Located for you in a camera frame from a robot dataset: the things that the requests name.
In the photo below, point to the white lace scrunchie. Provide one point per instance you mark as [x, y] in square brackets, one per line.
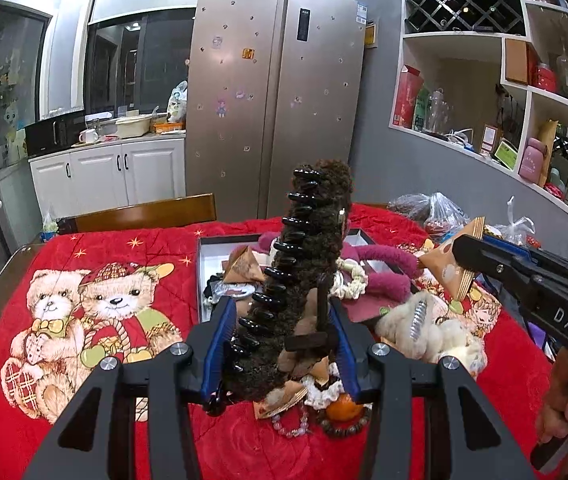
[359, 277]

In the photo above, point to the striped snap hair clip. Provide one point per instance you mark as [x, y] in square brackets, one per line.
[416, 317]

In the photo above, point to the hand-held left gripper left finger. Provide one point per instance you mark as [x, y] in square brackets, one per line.
[219, 340]

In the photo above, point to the black storage box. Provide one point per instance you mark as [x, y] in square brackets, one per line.
[209, 260]

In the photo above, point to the white mug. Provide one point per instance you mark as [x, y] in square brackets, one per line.
[88, 135]

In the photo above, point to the printed plastic bag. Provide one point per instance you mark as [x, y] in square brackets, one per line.
[178, 100]

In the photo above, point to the red jar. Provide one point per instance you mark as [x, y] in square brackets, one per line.
[545, 78]

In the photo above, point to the pink plush toy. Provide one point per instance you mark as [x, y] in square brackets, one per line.
[384, 285]

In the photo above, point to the brown furry hair claw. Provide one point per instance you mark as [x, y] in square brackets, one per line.
[314, 240]

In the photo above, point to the glass sliding door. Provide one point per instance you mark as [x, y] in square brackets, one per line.
[9, 110]

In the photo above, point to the dark kitchen window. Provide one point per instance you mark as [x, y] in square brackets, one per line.
[139, 60]

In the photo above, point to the cream fluffy hair clip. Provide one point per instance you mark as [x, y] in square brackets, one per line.
[399, 327]

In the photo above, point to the green card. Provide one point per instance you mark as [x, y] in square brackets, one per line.
[506, 152]

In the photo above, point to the white plastic bag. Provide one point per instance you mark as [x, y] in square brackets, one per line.
[514, 225]

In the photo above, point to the red printed bear blanket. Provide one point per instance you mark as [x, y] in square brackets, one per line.
[114, 440]

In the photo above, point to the white kitchen cabinet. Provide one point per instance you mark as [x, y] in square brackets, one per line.
[104, 175]

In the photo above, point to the cream plastic basin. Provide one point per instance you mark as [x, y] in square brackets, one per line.
[133, 126]

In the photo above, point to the black microwave oven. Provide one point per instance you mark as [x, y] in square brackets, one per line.
[54, 135]

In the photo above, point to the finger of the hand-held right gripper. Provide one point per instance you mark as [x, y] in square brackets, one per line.
[509, 248]
[484, 265]

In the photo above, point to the pink container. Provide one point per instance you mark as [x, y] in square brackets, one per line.
[534, 160]

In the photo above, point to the brown cardboard box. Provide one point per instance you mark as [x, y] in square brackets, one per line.
[516, 60]

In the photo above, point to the white plush rabbit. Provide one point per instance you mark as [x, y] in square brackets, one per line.
[456, 345]

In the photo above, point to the white wall shelf unit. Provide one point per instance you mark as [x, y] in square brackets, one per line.
[464, 40]

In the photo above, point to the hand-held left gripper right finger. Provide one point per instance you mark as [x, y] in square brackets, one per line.
[344, 355]

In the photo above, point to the orange mandarin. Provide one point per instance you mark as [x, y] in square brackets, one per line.
[346, 407]

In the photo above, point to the silver double-door refrigerator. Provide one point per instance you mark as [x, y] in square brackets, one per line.
[274, 100]

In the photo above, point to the red gift box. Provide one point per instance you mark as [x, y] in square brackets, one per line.
[406, 95]

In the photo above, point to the clear plastic bag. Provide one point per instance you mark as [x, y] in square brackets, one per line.
[424, 210]

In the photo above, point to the glass pitcher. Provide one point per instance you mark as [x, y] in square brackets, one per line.
[436, 110]

